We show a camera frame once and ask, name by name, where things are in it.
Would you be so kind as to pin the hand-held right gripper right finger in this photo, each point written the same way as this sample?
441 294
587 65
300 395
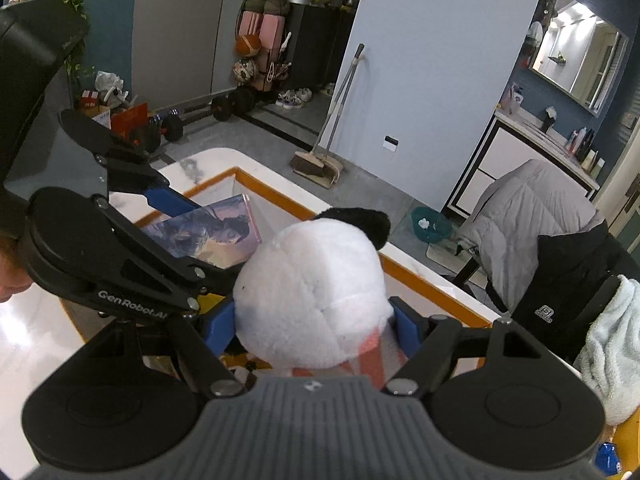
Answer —
407 322

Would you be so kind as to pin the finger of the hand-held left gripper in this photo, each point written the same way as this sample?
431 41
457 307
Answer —
172 204
200 274

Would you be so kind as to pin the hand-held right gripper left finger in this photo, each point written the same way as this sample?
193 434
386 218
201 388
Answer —
220 320

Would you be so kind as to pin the orange cardboard box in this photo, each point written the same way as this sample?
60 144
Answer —
420 290

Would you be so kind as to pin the illustrated card box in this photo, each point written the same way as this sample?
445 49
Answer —
210 232

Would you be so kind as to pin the white dog plush toy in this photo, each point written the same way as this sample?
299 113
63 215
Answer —
310 280

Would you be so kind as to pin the person's left hand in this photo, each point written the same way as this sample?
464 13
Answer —
7 275

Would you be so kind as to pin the white printed carton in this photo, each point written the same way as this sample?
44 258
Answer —
95 110

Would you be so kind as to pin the black dumbbell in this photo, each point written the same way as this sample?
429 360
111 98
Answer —
145 137

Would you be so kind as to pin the white crumpled bag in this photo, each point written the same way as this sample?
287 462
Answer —
110 82

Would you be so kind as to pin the orange floor carton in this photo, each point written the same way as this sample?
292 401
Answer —
129 120

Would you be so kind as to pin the teal basin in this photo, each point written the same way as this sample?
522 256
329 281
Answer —
430 222

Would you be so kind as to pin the black barbell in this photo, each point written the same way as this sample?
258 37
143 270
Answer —
235 102

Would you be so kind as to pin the broom and dustpan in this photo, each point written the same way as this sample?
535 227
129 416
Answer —
307 162

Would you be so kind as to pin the patterned ball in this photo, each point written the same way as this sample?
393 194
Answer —
245 71

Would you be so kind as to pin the white purple sneaker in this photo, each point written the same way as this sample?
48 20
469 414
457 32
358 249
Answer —
289 100

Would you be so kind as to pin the black jacket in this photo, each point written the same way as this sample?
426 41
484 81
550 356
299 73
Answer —
560 285

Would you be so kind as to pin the grey puffer jacket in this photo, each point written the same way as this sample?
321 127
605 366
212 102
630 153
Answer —
525 200

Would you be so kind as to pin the orange basketball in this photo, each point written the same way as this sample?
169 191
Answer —
249 44

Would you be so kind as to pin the white vanity cabinet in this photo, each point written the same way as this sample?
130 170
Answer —
500 155

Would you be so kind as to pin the beige shoe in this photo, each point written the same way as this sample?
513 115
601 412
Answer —
327 89

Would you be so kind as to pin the pink yoga block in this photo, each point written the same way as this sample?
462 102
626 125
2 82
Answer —
272 32

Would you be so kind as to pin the black cabinet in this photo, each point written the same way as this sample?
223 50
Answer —
315 45

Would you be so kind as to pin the dark brown ball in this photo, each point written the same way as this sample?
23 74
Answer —
277 6

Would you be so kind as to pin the small blue cup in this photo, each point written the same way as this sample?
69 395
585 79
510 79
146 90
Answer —
607 460

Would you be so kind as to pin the black tissue holder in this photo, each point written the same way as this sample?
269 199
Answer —
549 119

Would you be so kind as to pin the white pump bottle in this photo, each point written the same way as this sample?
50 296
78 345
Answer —
517 99

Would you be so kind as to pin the row of toiletry bottles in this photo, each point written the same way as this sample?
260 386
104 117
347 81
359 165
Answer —
582 142

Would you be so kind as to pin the wall socket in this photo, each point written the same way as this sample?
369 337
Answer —
390 144

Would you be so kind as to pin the wall mirror cabinet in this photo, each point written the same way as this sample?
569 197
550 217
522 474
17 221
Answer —
575 50

